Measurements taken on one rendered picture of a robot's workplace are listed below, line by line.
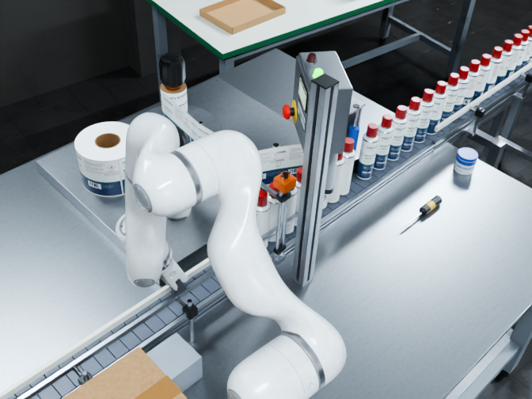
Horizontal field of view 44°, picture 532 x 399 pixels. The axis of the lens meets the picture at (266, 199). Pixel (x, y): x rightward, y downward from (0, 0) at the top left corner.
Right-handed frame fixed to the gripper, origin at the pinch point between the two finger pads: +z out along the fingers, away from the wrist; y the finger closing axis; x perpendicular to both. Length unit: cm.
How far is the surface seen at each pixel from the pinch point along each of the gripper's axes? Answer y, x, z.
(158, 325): -3.1, 10.5, 2.9
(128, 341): -1.9, 18.5, 0.0
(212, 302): -5.5, -4.1, 10.4
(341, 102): -17, -52, -34
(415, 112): -2, -97, 24
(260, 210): -1.5, -30.3, 0.5
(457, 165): -17, -100, 45
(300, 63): -3, -54, -36
